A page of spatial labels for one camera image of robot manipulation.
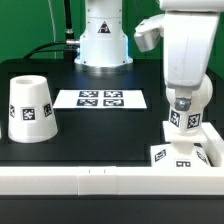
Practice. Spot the white lamp bulb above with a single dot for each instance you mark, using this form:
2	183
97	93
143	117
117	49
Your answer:
189	122

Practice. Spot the white front fence bar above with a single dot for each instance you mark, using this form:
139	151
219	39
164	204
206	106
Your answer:
110	181

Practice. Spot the white marker sheet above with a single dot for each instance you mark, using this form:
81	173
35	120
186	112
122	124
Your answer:
100	99

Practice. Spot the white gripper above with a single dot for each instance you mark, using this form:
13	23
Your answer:
189	31

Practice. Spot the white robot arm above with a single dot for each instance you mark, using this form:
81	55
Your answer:
103	45

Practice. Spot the white lamp base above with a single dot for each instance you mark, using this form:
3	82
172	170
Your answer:
180	150

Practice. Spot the white lamp shade cone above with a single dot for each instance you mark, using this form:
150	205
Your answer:
31	114

